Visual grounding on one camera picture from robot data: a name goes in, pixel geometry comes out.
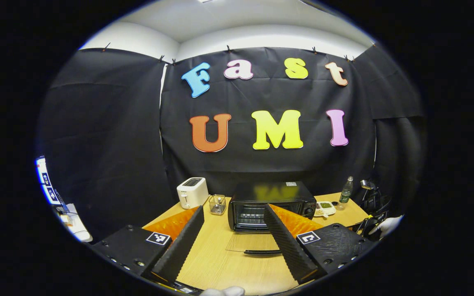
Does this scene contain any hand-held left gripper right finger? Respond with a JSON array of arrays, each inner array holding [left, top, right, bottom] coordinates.
[[263, 203, 375, 285]]

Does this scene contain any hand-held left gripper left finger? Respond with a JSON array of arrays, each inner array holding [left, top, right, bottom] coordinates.
[[83, 206, 205, 287]]

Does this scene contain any black electric oven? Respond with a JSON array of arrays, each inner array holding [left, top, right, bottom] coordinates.
[[225, 181, 317, 256]]

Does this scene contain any black stand equipment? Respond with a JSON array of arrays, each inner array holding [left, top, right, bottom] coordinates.
[[360, 179, 390, 215]]

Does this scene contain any clear plastic water bottle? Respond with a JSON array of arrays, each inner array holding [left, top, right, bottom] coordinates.
[[339, 176, 354, 204]]

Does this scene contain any white divided snack tray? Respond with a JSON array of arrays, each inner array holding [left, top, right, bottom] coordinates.
[[314, 201, 337, 218]]

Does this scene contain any white toaster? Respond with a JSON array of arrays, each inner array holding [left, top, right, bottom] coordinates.
[[177, 177, 209, 210]]

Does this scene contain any white panel with blue prints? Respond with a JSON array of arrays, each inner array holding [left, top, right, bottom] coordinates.
[[35, 155, 63, 207]]

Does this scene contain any row of cloth clips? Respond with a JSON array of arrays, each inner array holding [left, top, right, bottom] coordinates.
[[101, 41, 377, 66]]

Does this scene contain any wire condiment basket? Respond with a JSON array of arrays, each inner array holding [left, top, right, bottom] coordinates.
[[209, 194, 227, 216]]

